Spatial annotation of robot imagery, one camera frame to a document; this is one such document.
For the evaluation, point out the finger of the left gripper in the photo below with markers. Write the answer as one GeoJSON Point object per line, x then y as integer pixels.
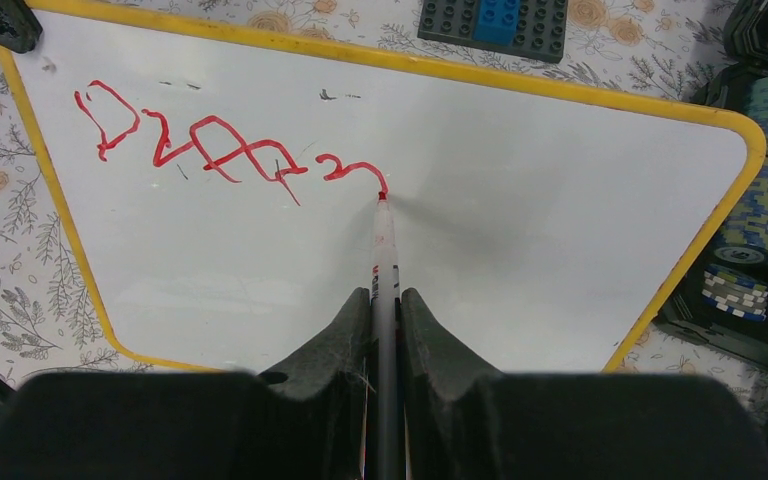
{"type": "Point", "coordinates": [20, 29]}

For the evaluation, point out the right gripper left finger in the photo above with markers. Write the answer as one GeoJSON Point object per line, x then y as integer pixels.
{"type": "Point", "coordinates": [299, 419]}

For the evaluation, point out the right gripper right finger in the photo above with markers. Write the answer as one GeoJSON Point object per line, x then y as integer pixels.
{"type": "Point", "coordinates": [466, 419]}

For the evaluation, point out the white marker pen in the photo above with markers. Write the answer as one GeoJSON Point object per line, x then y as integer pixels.
{"type": "Point", "coordinates": [384, 278]}

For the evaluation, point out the yellow framed whiteboard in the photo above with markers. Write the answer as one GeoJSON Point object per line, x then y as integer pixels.
{"type": "Point", "coordinates": [224, 189]}

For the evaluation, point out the black poker chip case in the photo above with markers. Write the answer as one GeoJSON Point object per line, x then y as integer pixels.
{"type": "Point", "coordinates": [722, 303]}

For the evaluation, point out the blue lego brick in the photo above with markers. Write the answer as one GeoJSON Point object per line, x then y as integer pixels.
{"type": "Point", "coordinates": [496, 21]}

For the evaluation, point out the grey lego baseplate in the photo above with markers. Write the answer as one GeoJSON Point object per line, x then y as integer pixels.
{"type": "Point", "coordinates": [532, 29]}

